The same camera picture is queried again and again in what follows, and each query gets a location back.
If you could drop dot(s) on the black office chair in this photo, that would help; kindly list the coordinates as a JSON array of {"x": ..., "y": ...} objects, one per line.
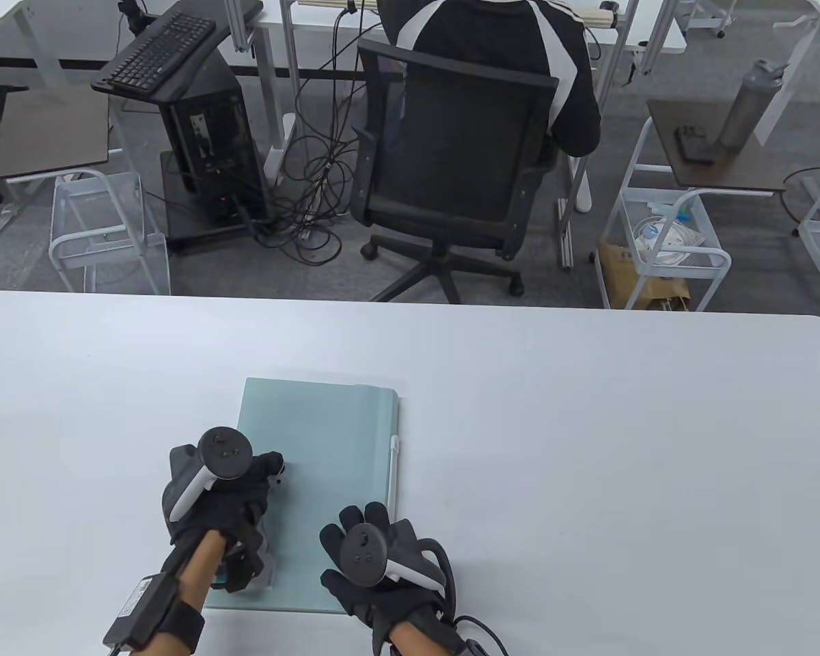
[{"x": 451, "y": 157}]

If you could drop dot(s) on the person's right hand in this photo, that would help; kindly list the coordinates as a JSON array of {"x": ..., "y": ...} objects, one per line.
[{"x": 376, "y": 608}]

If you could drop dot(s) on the person's left hand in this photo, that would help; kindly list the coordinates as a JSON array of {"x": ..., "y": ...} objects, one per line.
[{"x": 225, "y": 506}]

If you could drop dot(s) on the black keyboard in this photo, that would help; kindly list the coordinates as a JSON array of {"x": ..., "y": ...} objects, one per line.
[{"x": 154, "y": 55}]

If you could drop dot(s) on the dark brown board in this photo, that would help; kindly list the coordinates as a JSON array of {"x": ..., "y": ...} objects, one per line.
[
  {"x": 724, "y": 171},
  {"x": 48, "y": 130}
]

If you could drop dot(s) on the small black device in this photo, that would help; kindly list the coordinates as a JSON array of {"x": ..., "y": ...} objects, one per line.
[{"x": 695, "y": 143}]

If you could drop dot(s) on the person's right forearm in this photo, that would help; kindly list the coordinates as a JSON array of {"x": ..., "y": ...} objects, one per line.
[{"x": 413, "y": 639}]

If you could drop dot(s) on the person's left forearm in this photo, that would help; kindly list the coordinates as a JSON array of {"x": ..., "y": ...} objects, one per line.
[{"x": 201, "y": 567}]

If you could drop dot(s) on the grey water bottle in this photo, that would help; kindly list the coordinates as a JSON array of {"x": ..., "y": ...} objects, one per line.
[{"x": 748, "y": 102}]

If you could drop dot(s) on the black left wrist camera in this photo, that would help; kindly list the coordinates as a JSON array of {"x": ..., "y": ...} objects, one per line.
[{"x": 242, "y": 570}]

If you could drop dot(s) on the white desk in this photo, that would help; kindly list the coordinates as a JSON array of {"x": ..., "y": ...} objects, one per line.
[
  {"x": 656, "y": 34},
  {"x": 7, "y": 14}
]

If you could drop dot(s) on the black computer tower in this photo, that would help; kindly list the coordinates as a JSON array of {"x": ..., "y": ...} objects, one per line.
[{"x": 212, "y": 143}]

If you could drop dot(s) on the brown paper bag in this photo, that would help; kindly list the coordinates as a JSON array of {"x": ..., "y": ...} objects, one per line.
[{"x": 618, "y": 280}]

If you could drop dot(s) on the white power strip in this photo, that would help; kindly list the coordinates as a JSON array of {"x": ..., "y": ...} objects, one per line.
[{"x": 278, "y": 154}]

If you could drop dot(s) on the black computer stand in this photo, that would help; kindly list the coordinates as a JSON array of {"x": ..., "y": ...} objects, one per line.
[{"x": 191, "y": 236}]

